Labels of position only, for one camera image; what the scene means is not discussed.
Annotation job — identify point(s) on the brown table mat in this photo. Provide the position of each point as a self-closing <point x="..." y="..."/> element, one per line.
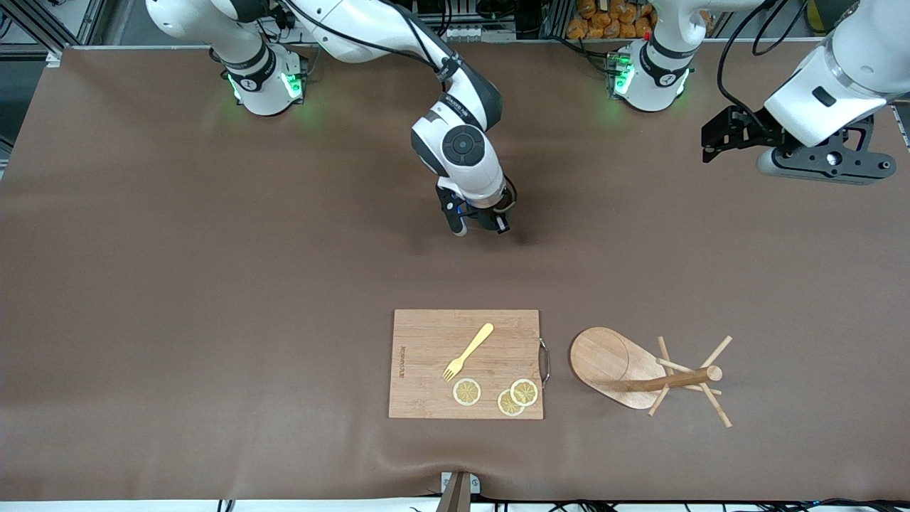
<point x="213" y="249"/>

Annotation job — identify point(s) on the metal camera bracket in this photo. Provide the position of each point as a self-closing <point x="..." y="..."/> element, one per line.
<point x="458" y="494"/>

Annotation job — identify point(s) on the aluminium frame struts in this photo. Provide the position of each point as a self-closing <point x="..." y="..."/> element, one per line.
<point x="92" y="21"/>

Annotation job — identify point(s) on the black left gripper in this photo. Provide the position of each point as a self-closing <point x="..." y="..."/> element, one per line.
<point x="748" y="128"/>

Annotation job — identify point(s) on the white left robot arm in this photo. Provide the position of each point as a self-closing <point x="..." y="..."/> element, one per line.
<point x="657" y="71"/>

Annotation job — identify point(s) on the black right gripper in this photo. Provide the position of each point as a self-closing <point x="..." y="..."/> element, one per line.
<point x="490" y="216"/>

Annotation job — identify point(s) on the wooden mug tree rack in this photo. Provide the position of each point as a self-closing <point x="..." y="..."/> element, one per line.
<point x="604" y="359"/>

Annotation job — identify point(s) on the yellow plastic fork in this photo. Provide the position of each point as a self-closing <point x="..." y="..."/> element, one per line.
<point x="473" y="348"/>

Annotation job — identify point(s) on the orange snack packets pile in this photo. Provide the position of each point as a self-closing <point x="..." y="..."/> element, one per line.
<point x="604" y="21"/>

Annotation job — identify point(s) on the bamboo cutting board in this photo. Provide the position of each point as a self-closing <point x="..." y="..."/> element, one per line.
<point x="426" y="341"/>

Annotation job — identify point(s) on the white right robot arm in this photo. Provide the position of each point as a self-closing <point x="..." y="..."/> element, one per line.
<point x="462" y="146"/>

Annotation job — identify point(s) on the yellow lemon slice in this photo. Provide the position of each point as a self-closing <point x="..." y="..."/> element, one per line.
<point x="505" y="407"/>
<point x="525" y="392"/>
<point x="466" y="392"/>

